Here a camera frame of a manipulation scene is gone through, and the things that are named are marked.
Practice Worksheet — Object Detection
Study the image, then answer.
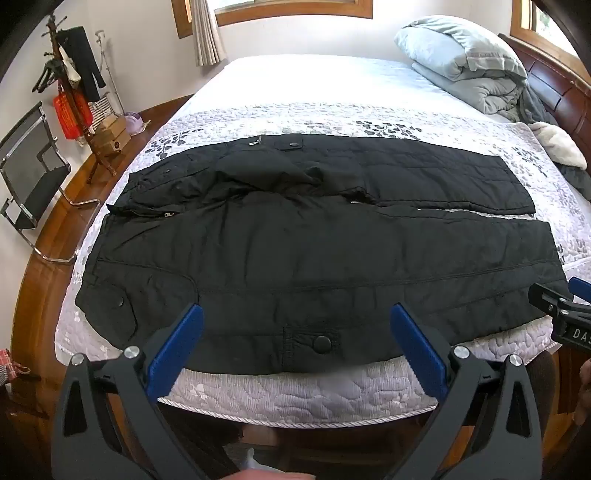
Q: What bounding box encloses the small cardboard box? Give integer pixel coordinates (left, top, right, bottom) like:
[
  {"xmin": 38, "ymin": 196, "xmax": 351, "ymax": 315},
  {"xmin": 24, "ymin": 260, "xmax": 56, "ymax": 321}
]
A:
[{"xmin": 95, "ymin": 114, "xmax": 126, "ymax": 136}]

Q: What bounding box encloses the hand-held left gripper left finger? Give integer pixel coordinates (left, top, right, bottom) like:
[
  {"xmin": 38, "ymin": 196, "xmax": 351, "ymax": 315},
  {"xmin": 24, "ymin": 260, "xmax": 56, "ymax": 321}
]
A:
[{"xmin": 51, "ymin": 302, "xmax": 218, "ymax": 480}]

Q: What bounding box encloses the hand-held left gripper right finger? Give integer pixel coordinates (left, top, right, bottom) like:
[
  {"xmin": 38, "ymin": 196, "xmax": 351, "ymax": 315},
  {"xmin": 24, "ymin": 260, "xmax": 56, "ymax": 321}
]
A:
[{"xmin": 390, "ymin": 302, "xmax": 548, "ymax": 480}]

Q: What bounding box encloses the dark grey cloth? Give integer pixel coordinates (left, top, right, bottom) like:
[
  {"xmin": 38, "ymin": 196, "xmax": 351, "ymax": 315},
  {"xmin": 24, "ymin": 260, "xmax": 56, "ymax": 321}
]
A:
[{"xmin": 512, "ymin": 85, "xmax": 563, "ymax": 126}]

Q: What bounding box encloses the white fluffy cloth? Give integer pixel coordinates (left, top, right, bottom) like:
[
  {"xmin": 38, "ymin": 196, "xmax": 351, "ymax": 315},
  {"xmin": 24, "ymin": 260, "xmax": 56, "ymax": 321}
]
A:
[{"xmin": 527, "ymin": 121, "xmax": 588, "ymax": 169}]

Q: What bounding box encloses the red bag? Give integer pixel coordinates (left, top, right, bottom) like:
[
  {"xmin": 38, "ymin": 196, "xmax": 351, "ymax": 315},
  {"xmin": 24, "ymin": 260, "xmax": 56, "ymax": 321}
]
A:
[{"xmin": 53, "ymin": 83, "xmax": 93, "ymax": 140}]

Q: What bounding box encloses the beige curtain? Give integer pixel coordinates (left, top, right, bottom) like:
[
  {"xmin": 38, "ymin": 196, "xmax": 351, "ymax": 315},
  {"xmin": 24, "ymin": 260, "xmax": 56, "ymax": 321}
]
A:
[{"xmin": 190, "ymin": 0, "xmax": 228, "ymax": 66}]

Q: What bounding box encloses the white metal stand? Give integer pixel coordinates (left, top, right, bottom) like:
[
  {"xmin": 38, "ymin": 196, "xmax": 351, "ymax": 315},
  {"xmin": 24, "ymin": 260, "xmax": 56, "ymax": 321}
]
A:
[{"xmin": 95, "ymin": 30, "xmax": 124, "ymax": 115}]

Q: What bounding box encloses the purple round container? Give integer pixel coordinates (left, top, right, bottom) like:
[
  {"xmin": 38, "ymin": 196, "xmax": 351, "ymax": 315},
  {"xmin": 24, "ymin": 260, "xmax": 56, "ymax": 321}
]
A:
[{"xmin": 124, "ymin": 112, "xmax": 149, "ymax": 136}]

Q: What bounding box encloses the wooden coat rack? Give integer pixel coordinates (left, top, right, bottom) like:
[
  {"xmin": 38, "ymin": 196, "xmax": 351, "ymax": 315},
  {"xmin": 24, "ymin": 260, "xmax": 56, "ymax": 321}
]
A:
[{"xmin": 41, "ymin": 14, "xmax": 120, "ymax": 177}]

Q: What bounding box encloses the black padded jacket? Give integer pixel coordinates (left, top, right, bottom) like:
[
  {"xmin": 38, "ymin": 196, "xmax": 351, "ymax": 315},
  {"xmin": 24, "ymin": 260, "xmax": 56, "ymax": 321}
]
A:
[{"xmin": 75, "ymin": 134, "xmax": 570, "ymax": 376}]

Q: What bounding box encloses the folded grey duvet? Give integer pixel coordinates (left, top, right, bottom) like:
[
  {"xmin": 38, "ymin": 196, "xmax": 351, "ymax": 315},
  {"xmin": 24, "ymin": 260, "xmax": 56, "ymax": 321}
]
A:
[{"xmin": 411, "ymin": 62, "xmax": 531, "ymax": 116}]

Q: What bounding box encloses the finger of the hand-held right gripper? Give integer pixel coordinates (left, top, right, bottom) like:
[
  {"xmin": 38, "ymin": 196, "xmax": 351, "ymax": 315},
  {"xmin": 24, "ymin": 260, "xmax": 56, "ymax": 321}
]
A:
[
  {"xmin": 569, "ymin": 277, "xmax": 591, "ymax": 306},
  {"xmin": 529, "ymin": 282, "xmax": 591, "ymax": 324}
]

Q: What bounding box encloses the black hanging garment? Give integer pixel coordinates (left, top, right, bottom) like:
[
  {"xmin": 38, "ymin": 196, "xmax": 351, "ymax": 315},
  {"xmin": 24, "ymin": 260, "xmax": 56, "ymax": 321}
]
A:
[{"xmin": 58, "ymin": 26, "xmax": 107, "ymax": 103}]

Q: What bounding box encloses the black chrome chair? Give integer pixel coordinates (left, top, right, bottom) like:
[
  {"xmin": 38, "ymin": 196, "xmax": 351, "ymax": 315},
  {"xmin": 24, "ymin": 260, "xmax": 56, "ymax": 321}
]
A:
[{"xmin": 0, "ymin": 102, "xmax": 101, "ymax": 265}]

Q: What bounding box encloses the white floral quilted bedspread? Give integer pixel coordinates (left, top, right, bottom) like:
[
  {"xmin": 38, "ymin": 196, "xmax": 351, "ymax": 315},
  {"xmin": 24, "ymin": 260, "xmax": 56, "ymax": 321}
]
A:
[{"xmin": 54, "ymin": 55, "xmax": 591, "ymax": 428}]

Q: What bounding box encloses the wooden window frame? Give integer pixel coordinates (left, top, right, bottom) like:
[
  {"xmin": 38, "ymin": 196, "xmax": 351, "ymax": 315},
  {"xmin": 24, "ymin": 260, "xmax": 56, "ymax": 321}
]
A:
[
  {"xmin": 510, "ymin": 0, "xmax": 581, "ymax": 60},
  {"xmin": 172, "ymin": 0, "xmax": 374, "ymax": 38}
]

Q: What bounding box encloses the pale green pillow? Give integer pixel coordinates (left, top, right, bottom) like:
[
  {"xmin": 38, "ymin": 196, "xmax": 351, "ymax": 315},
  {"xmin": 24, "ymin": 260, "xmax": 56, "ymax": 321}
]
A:
[{"xmin": 394, "ymin": 16, "xmax": 528, "ymax": 78}]

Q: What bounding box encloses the large cardboard box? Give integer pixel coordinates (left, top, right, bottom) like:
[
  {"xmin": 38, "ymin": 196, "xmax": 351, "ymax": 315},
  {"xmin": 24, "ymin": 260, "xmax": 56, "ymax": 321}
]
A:
[{"xmin": 89, "ymin": 127, "xmax": 131, "ymax": 156}]

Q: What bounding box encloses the black clothes hanger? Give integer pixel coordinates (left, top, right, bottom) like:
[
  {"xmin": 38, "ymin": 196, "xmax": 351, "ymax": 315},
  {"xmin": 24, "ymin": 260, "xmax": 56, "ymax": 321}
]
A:
[{"xmin": 31, "ymin": 59, "xmax": 66, "ymax": 94}]

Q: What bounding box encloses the wooden headboard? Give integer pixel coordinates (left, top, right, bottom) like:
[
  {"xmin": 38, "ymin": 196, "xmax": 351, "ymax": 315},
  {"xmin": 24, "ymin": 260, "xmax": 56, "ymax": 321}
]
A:
[{"xmin": 499, "ymin": 33, "xmax": 591, "ymax": 160}]

